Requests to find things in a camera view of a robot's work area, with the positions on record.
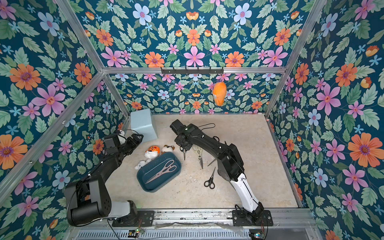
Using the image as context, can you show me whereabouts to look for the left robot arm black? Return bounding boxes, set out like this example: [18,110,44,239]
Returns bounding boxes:
[65,132,144,227]

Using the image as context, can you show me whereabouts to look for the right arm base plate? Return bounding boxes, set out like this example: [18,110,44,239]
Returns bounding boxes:
[232,209,274,227]

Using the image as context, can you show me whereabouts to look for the light blue box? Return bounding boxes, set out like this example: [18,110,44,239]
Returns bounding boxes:
[131,109,158,143]

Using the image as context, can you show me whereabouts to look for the black hook rail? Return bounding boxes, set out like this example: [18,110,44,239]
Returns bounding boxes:
[161,67,224,75]

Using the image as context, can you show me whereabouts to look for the teal storage box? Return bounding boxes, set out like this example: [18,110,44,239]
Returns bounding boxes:
[137,152,182,193]

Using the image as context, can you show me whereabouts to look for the brown white plush toy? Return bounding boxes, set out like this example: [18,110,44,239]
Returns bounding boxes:
[162,145,175,154]

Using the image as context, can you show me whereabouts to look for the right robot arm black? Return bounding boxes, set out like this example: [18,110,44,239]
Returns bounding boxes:
[170,120,265,224]

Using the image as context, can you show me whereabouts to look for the pink scissors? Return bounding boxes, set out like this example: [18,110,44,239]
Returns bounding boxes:
[145,160,178,184]

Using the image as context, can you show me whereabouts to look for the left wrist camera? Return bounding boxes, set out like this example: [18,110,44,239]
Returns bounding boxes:
[104,134,121,149]

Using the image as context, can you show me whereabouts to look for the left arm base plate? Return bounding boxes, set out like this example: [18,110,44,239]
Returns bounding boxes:
[112,210,155,228]

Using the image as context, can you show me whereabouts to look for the tiger plush toy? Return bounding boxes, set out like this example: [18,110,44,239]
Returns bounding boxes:
[144,146,161,160]

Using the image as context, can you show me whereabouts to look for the small black scissors bottom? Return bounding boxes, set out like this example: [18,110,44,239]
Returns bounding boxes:
[204,168,216,190]

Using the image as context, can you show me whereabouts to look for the beige kitchen scissors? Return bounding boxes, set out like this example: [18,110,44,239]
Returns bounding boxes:
[193,145,204,169]

